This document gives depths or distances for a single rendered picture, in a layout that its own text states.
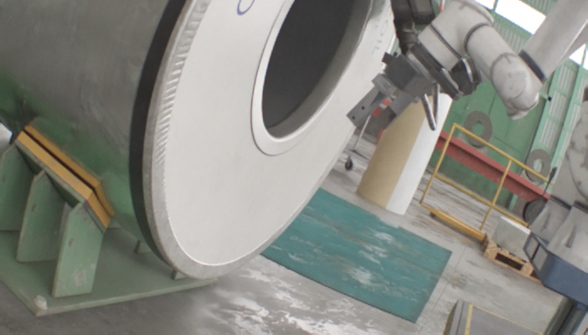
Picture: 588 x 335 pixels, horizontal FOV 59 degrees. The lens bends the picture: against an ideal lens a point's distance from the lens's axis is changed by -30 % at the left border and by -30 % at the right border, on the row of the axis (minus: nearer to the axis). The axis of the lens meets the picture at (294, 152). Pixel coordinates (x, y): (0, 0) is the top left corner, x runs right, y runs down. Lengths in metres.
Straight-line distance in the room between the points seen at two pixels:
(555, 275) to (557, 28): 0.51
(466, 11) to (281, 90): 0.68
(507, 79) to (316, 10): 0.79
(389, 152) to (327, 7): 4.52
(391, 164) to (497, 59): 5.11
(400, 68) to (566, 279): 0.54
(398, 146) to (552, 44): 5.02
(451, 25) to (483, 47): 0.09
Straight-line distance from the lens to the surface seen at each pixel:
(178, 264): 1.32
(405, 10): 1.58
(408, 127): 6.18
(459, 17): 1.18
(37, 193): 1.36
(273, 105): 1.65
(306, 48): 1.75
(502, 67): 1.11
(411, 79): 1.17
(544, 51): 1.25
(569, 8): 1.27
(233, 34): 1.10
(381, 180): 6.20
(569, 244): 1.16
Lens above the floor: 0.64
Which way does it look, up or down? 5 degrees down
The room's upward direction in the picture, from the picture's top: 25 degrees clockwise
